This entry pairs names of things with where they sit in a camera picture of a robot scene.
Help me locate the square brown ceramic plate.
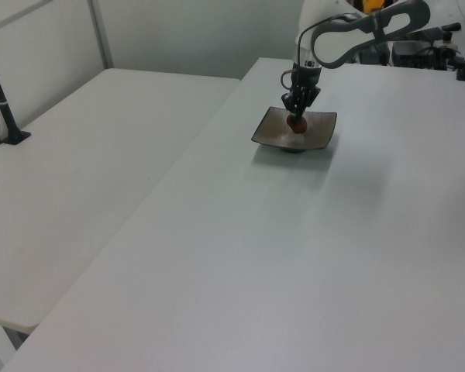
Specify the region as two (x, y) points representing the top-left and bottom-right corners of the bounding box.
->
(250, 106), (338, 155)

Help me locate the black equipment box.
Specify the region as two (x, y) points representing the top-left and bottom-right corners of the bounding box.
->
(390, 37), (439, 70)

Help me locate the grey metal corner frame post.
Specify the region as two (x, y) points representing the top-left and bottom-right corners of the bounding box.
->
(88, 0), (115, 71)

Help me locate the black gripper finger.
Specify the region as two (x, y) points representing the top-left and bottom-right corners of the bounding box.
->
(297, 89), (322, 118)
(281, 92), (300, 117)

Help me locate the dark cable along robot arm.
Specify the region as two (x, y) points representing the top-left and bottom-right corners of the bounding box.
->
(281, 12), (373, 89)

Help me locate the black pole with base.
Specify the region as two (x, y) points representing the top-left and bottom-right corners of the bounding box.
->
(0, 38), (33, 146)

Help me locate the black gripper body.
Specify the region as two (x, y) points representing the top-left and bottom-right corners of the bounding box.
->
(285, 66), (322, 102)

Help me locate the small round reddish-brown food item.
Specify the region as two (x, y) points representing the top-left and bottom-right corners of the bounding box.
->
(286, 113), (308, 134)

